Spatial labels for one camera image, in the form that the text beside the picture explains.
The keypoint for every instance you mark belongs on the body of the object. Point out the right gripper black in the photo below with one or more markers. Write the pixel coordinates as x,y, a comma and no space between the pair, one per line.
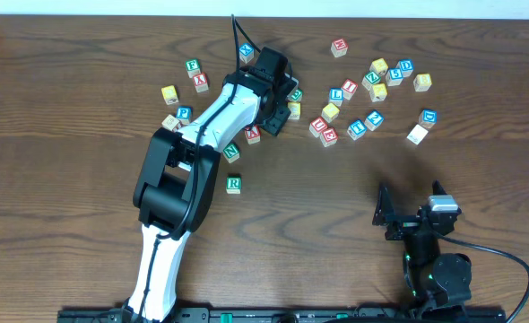
408,223

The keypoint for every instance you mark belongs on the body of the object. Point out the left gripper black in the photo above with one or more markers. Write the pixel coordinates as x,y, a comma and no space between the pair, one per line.
281,115

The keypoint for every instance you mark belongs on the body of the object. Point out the green B block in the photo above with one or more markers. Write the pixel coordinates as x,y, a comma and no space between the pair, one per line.
296,96

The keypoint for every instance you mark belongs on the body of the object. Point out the green R block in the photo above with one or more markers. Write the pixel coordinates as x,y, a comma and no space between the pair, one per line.
233,184

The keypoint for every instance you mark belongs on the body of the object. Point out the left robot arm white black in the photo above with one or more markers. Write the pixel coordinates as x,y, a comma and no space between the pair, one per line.
175,187

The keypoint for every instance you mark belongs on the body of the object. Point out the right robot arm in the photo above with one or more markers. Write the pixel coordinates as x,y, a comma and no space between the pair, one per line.
437,280

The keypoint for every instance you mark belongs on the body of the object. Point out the red A block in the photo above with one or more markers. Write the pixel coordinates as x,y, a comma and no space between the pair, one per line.
252,134

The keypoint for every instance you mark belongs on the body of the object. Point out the yellow block centre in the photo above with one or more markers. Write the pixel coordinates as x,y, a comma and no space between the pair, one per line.
295,110

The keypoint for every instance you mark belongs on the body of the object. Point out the red U block lower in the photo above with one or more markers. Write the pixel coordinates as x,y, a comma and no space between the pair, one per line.
317,126

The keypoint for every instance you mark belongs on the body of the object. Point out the green N block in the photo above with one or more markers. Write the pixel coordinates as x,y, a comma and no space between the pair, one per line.
231,152

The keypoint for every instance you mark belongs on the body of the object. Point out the yellow block by L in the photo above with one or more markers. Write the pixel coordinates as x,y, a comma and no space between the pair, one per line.
330,112

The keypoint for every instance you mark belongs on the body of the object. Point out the white blank block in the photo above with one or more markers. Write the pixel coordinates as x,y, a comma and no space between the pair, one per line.
417,134

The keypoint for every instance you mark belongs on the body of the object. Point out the blue L block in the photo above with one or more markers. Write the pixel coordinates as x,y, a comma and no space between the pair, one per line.
336,96

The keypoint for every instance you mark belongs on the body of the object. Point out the blue X block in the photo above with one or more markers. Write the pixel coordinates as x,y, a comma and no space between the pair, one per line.
246,53

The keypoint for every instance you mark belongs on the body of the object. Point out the blue T block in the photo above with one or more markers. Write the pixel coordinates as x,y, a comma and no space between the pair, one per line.
356,130

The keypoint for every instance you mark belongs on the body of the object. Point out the blue D block right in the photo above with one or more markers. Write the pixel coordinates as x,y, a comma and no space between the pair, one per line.
428,118

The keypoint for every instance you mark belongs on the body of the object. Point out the blue d block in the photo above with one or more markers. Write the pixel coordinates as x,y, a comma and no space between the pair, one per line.
428,118
406,67

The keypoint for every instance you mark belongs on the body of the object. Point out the red I block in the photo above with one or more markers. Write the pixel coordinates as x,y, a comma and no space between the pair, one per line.
349,88

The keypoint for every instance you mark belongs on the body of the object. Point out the blue 2 block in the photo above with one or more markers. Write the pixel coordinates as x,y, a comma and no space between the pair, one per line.
373,120

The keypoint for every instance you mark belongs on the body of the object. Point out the blue P block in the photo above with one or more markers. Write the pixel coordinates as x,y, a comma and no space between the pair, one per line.
184,114

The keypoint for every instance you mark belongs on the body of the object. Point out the red block top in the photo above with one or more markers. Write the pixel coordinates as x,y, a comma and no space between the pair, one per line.
339,48

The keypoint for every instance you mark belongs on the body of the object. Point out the green F block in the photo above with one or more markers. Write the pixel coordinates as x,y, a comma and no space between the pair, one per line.
193,67

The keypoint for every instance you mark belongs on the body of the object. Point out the beige red block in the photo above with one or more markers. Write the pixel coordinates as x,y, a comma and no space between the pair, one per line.
171,123

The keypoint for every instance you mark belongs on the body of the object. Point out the green Z block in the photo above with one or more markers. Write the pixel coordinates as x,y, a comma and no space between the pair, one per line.
370,79

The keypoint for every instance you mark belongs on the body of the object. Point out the yellow block by Z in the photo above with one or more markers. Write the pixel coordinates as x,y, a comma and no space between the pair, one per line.
378,92

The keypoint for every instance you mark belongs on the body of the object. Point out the yellow block far left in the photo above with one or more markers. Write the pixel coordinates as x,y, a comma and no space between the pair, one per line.
169,94

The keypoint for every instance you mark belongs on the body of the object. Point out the yellow 8 block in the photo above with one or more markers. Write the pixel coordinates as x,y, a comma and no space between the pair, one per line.
422,82

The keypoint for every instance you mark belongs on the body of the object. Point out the yellow block upper right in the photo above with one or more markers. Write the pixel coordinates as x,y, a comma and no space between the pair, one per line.
379,66

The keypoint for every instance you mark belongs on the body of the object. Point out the blue 5 block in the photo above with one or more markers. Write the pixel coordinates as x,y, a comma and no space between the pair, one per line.
394,77

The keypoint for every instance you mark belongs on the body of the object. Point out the blue D block upper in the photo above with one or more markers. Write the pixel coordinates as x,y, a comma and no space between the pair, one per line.
406,67

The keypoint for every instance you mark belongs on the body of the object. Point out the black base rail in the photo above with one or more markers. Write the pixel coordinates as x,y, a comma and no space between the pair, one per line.
361,314

